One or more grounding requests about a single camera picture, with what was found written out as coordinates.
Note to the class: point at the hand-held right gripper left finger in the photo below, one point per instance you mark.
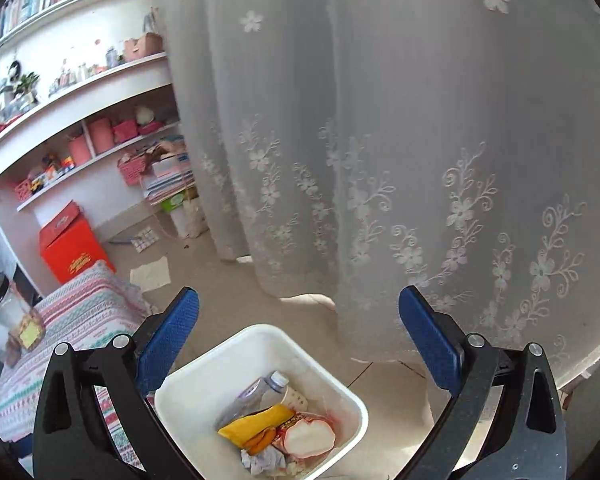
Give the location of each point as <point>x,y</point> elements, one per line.
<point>170,332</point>

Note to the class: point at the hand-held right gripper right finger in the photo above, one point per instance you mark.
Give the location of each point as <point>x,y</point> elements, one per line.
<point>430,342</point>

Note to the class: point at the white trash bin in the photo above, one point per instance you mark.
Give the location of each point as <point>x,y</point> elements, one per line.
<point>220,360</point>

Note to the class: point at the clear plastic bottle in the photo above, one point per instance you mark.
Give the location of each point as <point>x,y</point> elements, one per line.
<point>252,392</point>

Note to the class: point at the yellow packet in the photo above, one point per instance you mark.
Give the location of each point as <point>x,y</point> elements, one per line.
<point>252,425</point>

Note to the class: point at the white perforated cup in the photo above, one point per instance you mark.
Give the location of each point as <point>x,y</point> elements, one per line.
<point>295,399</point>

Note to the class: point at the orange wrapper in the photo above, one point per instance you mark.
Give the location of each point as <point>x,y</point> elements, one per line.
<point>260,442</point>

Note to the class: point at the red instant noodle cup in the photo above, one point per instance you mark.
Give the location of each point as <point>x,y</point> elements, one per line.
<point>305,437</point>

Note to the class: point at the white paper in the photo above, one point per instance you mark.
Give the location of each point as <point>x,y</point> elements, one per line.
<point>262,462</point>

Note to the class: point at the sheet of pale paper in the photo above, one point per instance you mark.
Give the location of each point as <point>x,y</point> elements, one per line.
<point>150,274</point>

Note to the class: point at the patterned tablecloth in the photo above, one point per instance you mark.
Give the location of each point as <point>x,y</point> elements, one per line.
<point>80,305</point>

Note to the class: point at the small patterned pack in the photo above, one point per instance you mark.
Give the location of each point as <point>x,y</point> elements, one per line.
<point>144,240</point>

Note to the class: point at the white bag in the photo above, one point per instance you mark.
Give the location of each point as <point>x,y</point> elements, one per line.
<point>189,220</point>

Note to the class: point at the red cardboard box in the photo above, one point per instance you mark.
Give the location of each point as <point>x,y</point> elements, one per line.
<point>72,247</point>

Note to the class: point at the green tissue box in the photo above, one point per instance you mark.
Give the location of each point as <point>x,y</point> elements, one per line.
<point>173,202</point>

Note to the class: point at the yellow-green square note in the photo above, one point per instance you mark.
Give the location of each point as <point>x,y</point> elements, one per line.
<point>28,335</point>

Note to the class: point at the stack of magazines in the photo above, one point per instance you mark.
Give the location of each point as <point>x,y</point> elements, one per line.
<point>170,180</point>

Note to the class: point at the clear jar of mixed nuts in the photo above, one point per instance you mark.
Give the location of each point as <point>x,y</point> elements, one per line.
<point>7,305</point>

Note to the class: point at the large pink basket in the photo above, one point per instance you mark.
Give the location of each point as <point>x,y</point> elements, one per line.
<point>132,170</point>

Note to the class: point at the row of small toy boxes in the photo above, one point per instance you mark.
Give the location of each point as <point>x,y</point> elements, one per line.
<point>52,167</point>

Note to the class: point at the small pink basket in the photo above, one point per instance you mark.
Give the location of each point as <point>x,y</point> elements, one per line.
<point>24,191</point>

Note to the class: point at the white lace curtain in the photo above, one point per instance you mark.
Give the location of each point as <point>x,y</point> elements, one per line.
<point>380,135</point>

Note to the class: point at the white bookshelf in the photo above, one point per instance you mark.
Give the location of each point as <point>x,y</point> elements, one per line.
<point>130,72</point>

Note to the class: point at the pink bag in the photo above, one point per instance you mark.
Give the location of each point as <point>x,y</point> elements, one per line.
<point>142,47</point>

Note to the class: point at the potted plant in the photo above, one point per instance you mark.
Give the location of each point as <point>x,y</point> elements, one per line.
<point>22,85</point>

